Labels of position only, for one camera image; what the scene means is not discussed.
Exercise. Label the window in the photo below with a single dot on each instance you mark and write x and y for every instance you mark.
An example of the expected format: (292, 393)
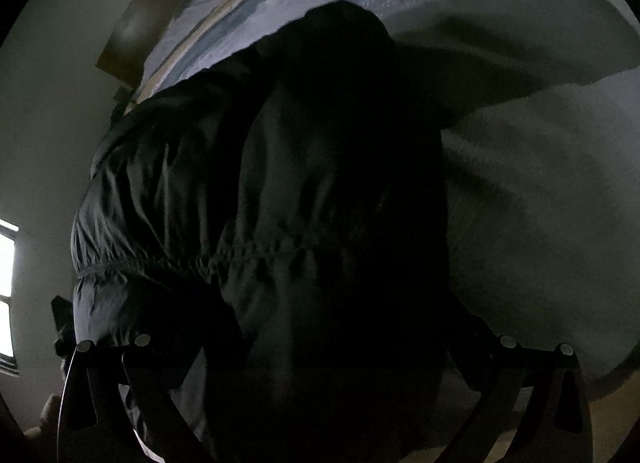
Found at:
(6, 298)

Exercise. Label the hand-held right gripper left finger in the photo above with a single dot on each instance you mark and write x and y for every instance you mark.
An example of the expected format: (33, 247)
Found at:
(150, 393)

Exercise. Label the wooden bed headboard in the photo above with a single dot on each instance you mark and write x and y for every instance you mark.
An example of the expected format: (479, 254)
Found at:
(130, 33)

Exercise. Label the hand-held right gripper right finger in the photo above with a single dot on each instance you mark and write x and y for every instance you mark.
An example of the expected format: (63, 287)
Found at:
(530, 393)

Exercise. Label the black puffer jacket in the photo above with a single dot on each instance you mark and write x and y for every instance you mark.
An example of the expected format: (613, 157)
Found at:
(260, 243)

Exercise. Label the striped duvet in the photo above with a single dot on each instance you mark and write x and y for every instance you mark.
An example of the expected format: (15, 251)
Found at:
(300, 8)

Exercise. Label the person's left hand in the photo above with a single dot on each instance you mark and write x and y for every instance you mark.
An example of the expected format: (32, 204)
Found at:
(44, 415)

